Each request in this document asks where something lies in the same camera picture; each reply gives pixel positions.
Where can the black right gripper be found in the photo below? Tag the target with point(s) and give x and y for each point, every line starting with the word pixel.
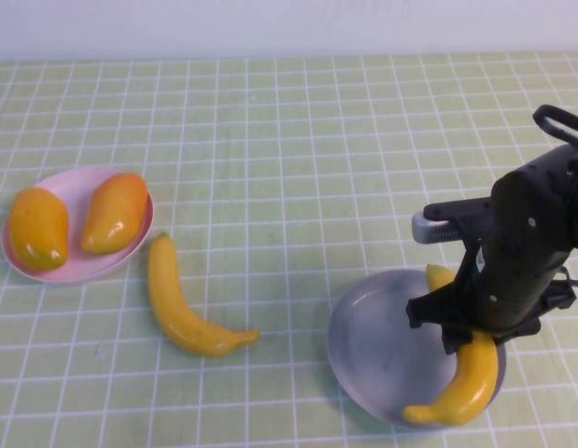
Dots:
pixel 522 261

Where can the yellow plastic banana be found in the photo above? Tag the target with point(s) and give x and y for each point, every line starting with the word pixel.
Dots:
pixel 470 387
pixel 167 289

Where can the blue-grey round plate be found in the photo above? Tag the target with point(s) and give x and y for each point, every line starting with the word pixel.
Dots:
pixel 377 350

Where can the orange-blushed plastic mango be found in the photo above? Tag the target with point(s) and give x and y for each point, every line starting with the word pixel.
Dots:
pixel 116 214

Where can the yellow plastic mango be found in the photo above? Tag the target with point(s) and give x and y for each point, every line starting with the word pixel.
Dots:
pixel 36 228

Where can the pink round plate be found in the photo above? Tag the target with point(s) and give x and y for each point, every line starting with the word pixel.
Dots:
pixel 78 196

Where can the green checked tablecloth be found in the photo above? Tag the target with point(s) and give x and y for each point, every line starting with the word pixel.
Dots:
pixel 316 140

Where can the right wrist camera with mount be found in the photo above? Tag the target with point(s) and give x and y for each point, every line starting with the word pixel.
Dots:
pixel 433 231

